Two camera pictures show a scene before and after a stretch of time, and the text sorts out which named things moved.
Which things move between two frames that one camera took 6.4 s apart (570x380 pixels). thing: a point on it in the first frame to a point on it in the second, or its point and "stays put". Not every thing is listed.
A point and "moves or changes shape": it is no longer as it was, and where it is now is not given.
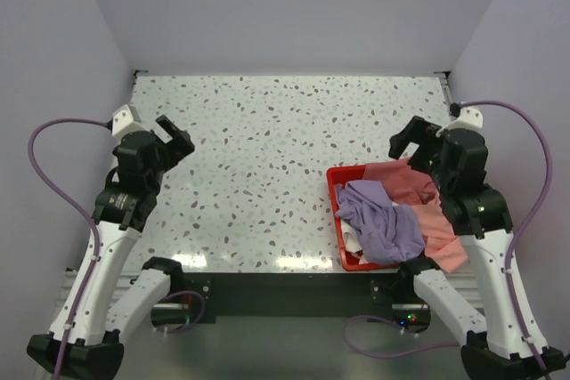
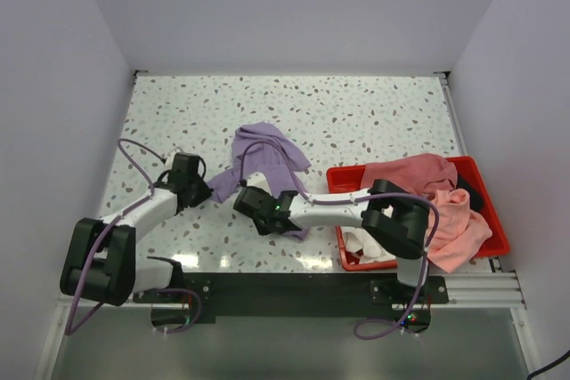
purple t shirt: x=385 y=233 moves or changes shape
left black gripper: x=179 y=147 to x=204 y=194
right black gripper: x=417 y=131 to x=261 y=229
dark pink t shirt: x=403 y=183 stays put
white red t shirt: x=353 y=247 stays put
